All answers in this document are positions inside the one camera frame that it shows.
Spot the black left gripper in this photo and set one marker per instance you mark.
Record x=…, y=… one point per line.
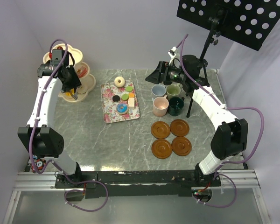
x=75, y=82

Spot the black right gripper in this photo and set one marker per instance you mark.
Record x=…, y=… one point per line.
x=156, y=77

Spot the pink toy cake slice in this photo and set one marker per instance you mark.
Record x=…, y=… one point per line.
x=81, y=71

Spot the metal serving tongs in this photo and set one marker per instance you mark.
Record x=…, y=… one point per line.
x=74, y=94

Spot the white toy donut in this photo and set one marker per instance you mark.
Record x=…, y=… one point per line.
x=119, y=82

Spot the black toy cookie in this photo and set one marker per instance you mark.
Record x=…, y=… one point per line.
x=116, y=98

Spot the blue frosted toy donut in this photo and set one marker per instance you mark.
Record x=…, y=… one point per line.
x=122, y=108

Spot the pink sprinkled toy donut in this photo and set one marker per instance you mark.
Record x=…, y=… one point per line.
x=84, y=88

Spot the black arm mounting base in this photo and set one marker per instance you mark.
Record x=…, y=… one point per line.
x=139, y=183

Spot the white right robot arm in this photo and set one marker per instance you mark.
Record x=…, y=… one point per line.
x=230, y=136

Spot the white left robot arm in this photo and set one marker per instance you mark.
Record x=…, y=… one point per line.
x=43, y=143

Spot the cream three-tier dessert stand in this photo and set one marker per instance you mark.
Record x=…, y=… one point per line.
x=87, y=80

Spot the light blue mug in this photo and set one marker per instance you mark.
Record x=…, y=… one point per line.
x=158, y=90

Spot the light green mug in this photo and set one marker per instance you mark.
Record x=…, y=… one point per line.
x=173, y=90

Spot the pink mug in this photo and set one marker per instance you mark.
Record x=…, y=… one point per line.
x=160, y=106

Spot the dark green mug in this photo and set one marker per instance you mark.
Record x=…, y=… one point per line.
x=176, y=105

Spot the green toy macaron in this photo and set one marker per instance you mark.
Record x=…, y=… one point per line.
x=125, y=97
x=129, y=88

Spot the cream toy wafer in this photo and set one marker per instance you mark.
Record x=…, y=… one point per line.
x=131, y=103

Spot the floral serving tray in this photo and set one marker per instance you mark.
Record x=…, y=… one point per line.
x=110, y=114

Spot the brown wooden coaster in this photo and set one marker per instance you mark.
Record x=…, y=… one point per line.
x=161, y=148
x=179, y=127
x=160, y=130
x=181, y=146

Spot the black perforated calibration board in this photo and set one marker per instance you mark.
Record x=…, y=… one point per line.
x=247, y=22

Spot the aluminium frame rail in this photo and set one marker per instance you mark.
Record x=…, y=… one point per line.
x=27, y=181

